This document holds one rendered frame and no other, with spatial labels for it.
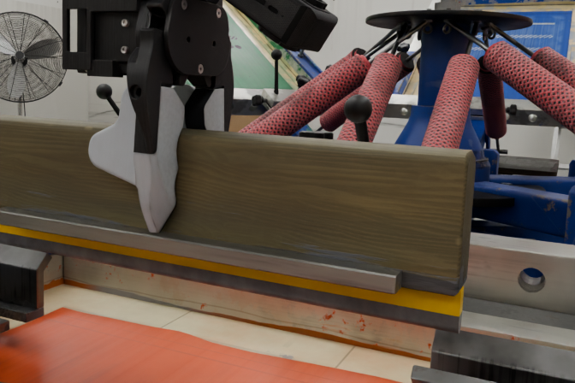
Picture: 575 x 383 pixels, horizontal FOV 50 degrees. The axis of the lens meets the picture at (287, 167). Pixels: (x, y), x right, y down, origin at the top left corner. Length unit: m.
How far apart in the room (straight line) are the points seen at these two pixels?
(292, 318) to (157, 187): 0.23
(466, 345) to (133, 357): 0.26
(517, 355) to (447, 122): 0.54
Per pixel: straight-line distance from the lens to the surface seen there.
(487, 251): 0.58
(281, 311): 0.57
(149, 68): 0.36
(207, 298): 0.61
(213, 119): 0.42
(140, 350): 0.54
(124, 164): 0.40
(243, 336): 0.56
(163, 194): 0.38
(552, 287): 0.58
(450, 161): 0.33
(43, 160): 0.47
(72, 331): 0.59
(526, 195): 1.07
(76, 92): 5.90
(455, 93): 0.94
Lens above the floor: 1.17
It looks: 7 degrees down
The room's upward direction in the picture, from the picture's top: 2 degrees clockwise
